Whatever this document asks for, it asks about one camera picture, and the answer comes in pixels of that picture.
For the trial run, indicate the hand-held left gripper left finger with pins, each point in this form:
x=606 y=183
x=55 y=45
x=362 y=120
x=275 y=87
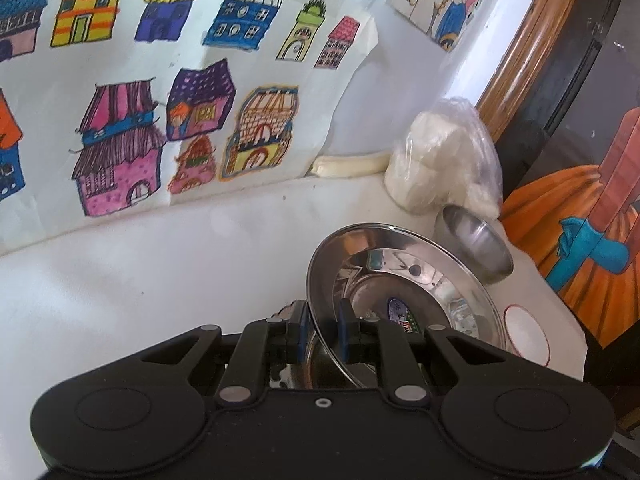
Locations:
x=301 y=332

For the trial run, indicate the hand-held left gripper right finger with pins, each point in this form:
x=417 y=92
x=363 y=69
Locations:
x=344 y=332

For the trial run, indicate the plain steel plate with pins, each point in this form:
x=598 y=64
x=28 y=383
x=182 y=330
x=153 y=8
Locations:
x=320 y=367

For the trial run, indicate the steel plate with sticker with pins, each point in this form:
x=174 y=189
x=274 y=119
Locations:
x=400 y=267

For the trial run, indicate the steel bowl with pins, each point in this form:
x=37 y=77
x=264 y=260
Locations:
x=475 y=242

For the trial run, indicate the white red-rimmed dish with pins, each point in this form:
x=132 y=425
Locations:
x=525 y=332

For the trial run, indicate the white printed tablecloth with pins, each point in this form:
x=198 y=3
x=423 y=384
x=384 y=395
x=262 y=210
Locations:
x=150 y=300

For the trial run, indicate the plastic bag of white lumps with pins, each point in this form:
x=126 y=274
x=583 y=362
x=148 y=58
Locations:
x=435 y=160

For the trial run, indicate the orange pumpkin painting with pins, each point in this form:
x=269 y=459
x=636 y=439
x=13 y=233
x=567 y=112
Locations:
x=590 y=240

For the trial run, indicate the colourful houses drawing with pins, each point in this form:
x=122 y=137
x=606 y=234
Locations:
x=125 y=85

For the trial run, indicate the dark glass panel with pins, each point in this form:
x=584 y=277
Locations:
x=605 y=50

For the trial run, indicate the curved wooden frame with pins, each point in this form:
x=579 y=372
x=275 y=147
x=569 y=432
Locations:
x=530 y=45

